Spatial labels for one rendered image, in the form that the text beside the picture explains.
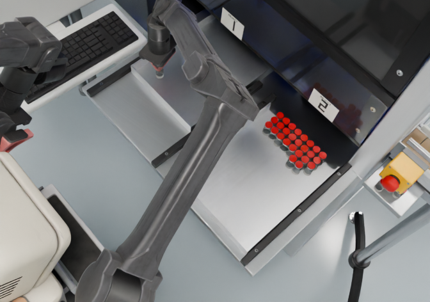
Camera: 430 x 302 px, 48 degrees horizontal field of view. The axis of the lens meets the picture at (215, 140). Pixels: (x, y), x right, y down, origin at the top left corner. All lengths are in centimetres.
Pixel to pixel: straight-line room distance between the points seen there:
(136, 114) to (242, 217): 41
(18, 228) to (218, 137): 32
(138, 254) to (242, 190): 55
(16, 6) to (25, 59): 69
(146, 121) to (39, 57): 51
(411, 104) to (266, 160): 43
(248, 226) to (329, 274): 100
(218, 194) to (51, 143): 126
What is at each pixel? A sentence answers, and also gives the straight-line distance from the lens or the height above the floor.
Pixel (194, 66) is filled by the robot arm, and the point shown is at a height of 138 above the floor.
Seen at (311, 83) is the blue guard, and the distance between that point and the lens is 125.
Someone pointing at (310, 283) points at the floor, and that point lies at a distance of 216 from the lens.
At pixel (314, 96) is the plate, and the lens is 127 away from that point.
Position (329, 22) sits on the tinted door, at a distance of 111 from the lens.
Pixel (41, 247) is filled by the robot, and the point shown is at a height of 134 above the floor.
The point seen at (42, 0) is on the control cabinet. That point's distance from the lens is 159.
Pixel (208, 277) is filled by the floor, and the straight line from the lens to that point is 209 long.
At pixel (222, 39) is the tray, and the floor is 88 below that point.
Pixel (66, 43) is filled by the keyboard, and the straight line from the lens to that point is 159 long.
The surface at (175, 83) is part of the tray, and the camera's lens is 140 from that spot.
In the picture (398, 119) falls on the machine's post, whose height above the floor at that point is 117.
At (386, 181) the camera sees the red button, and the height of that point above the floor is 101.
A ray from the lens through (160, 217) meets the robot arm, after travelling 76.
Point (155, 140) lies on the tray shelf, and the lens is 131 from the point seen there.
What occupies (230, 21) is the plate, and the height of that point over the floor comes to 102.
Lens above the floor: 205
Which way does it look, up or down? 63 degrees down
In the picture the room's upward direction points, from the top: 10 degrees clockwise
